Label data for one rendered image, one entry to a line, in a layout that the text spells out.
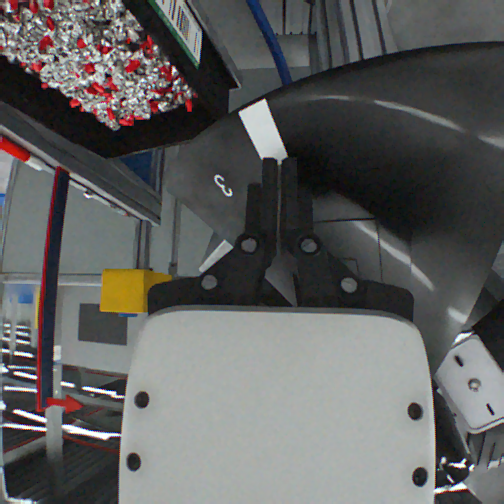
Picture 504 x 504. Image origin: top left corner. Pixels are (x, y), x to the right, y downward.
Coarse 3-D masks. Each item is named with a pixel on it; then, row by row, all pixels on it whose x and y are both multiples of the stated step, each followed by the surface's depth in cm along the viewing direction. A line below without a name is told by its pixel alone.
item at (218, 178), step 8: (216, 168) 17; (208, 176) 18; (216, 176) 18; (224, 176) 17; (216, 184) 18; (224, 184) 18; (232, 184) 18; (224, 192) 19; (232, 192) 18; (224, 200) 19; (232, 200) 19; (240, 200) 18
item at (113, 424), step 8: (72, 416) 24; (80, 416) 26; (88, 416) 29; (120, 416) 35; (88, 424) 25; (96, 424) 24; (104, 424) 26; (112, 424) 27; (120, 424) 28; (120, 432) 24
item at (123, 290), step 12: (108, 276) 57; (120, 276) 57; (132, 276) 57; (144, 276) 57; (156, 276) 63; (168, 276) 70; (108, 288) 57; (120, 288) 57; (132, 288) 57; (144, 288) 57; (108, 300) 57; (120, 300) 57; (132, 300) 56; (144, 300) 57; (120, 312) 57; (132, 312) 56; (144, 312) 57
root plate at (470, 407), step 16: (464, 352) 27; (480, 352) 26; (448, 368) 28; (464, 368) 27; (480, 368) 26; (496, 368) 25; (448, 384) 27; (464, 384) 26; (496, 384) 25; (448, 400) 27; (464, 400) 26; (480, 400) 25; (496, 400) 24; (464, 416) 26; (480, 416) 25; (496, 416) 24
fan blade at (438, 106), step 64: (384, 64) 10; (448, 64) 9; (320, 128) 12; (384, 128) 11; (448, 128) 10; (192, 192) 21; (320, 192) 14; (384, 192) 12; (448, 192) 11; (384, 256) 14; (448, 256) 12; (448, 320) 14
